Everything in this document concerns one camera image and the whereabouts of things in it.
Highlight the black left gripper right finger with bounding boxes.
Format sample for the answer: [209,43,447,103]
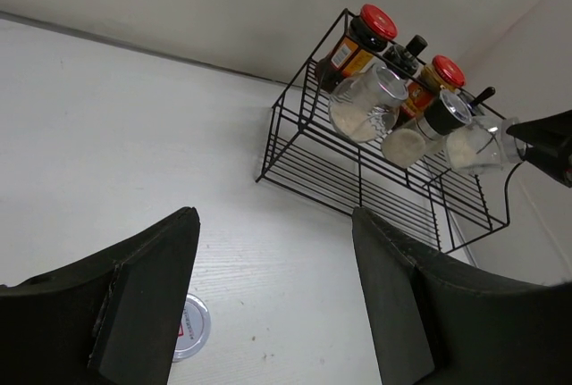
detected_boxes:
[352,208,571,384]

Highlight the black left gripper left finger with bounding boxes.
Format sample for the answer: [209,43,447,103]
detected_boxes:
[1,206,200,384]

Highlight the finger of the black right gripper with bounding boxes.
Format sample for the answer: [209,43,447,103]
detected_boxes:
[509,111,571,166]

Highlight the black knob cap salt bottle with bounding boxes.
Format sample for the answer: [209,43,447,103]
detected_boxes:
[458,87,496,116]

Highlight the orange label jar red lid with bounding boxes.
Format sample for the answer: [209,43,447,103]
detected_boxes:
[400,54,466,121]

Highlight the black pump cap salt bottle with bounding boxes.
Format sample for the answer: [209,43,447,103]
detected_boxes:
[383,35,427,79]

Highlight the round glass jar metal rim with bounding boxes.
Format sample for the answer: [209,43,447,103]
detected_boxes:
[328,63,408,143]

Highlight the dark sauce jar red lid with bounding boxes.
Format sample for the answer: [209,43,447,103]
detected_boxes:
[315,4,398,93]

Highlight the black wire rack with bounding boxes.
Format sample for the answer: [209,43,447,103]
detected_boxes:
[256,9,510,254]

